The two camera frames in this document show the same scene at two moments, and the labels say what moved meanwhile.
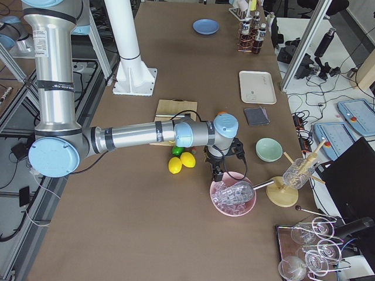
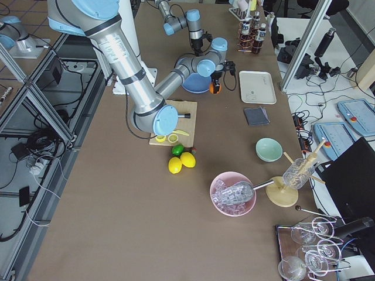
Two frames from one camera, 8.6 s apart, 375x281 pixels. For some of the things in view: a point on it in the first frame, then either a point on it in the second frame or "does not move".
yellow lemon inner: x=187 y=160 does not move
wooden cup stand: x=279 y=194 does not move
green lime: x=177 y=151 does not move
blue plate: x=205 y=26 → x=196 y=83
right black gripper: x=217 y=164 → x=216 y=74
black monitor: x=350 y=179 does not move
